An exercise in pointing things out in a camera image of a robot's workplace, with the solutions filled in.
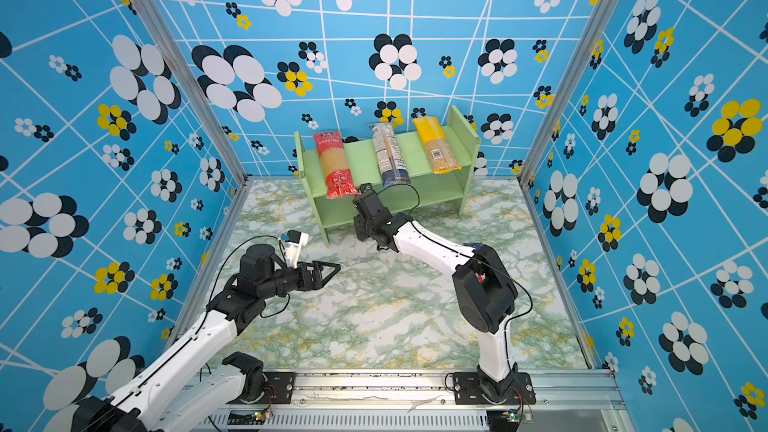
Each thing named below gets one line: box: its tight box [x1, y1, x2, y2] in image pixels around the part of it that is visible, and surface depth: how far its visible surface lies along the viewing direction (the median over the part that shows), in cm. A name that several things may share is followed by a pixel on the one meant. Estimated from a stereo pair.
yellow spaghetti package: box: [412, 116, 462, 174], surface depth 88 cm
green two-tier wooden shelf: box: [294, 105, 481, 246], surface depth 89 cm
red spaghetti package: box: [314, 131, 359, 199], surface depth 84 cm
